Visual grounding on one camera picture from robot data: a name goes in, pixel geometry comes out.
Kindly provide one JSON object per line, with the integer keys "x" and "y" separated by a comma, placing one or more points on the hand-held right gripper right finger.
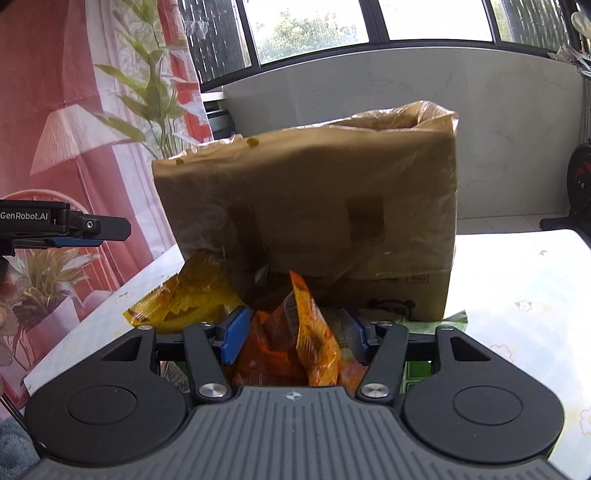
{"x": 359, "y": 339}

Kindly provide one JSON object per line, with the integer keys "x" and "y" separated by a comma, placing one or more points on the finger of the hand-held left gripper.
{"x": 99, "y": 226}

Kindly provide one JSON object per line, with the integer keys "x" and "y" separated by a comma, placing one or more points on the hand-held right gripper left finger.
{"x": 235, "y": 336}

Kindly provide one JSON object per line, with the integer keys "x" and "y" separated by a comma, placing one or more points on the orange snack packet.
{"x": 286, "y": 341}

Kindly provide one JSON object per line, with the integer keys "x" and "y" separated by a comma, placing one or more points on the green snack bag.
{"x": 418, "y": 376}

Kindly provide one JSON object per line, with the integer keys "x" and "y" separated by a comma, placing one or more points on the cardboard box with plastic liner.
{"x": 314, "y": 198}

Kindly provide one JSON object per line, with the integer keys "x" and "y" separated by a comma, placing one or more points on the yellow snack packet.
{"x": 184, "y": 300}

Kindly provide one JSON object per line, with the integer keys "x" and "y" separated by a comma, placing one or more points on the printed pink curtain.
{"x": 69, "y": 115}

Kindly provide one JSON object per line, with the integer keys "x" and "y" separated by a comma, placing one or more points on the blue-grey cloth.
{"x": 14, "y": 447}

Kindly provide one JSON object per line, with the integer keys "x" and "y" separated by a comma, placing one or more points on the black exercise bike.
{"x": 579, "y": 180}

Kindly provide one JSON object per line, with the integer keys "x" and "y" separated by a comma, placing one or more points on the black framed window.
{"x": 318, "y": 27}

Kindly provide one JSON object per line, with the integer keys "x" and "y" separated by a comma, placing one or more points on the white cloth on bike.
{"x": 572, "y": 50}

